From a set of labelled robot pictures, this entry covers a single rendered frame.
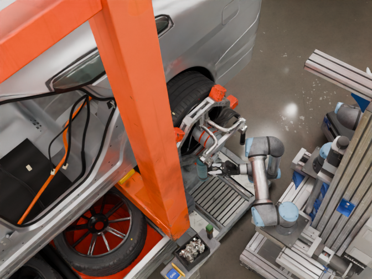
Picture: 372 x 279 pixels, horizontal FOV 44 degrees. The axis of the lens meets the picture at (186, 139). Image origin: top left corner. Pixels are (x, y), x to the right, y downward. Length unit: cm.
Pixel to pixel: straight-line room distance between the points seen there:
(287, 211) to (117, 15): 169
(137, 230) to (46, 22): 221
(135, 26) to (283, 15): 374
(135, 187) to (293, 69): 217
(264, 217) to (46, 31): 180
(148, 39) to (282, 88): 302
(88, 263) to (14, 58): 219
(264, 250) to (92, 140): 149
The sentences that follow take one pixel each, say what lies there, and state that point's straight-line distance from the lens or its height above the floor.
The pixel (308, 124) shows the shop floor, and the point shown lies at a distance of 430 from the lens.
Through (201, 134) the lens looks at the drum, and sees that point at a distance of 311.
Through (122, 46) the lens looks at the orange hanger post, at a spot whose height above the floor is 247.
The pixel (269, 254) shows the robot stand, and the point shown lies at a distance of 352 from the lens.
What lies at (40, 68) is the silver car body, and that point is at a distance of 233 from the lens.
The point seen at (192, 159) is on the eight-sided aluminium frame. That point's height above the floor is 66.
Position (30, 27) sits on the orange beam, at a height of 272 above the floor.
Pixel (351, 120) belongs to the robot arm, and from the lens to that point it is 262.
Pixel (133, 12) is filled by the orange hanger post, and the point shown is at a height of 257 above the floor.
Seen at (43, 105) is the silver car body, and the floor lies 101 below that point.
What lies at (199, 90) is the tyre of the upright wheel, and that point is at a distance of 300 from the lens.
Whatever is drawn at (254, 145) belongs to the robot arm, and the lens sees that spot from 279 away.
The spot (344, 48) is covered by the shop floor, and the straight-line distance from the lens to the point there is 493.
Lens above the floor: 356
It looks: 59 degrees down
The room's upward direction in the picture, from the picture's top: 8 degrees counter-clockwise
